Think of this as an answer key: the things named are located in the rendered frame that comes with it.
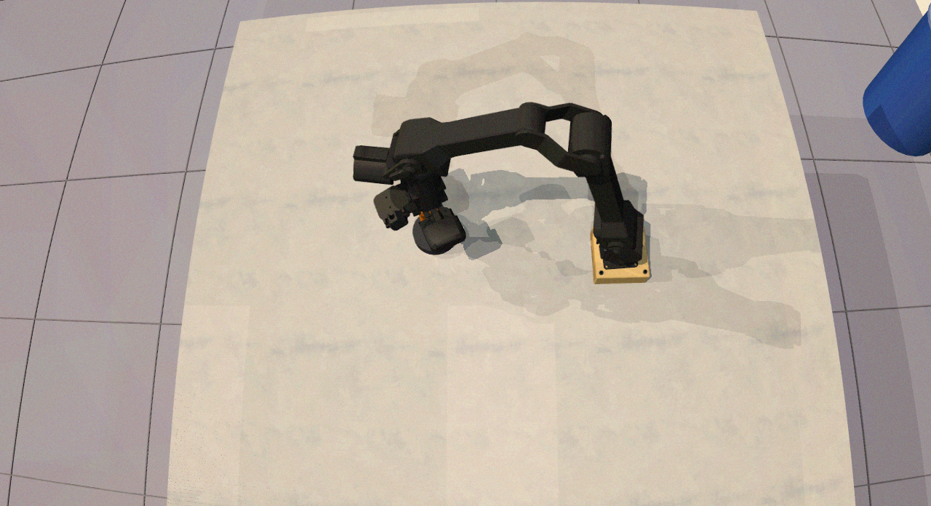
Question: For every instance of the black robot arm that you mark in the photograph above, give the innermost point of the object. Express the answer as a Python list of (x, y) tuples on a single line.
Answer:
[(421, 150)]

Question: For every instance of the dark grey round pedestal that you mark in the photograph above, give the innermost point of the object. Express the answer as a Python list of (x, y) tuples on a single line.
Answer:
[(420, 240)]

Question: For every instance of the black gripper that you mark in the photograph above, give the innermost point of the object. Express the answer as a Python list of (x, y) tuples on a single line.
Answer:
[(441, 229)]

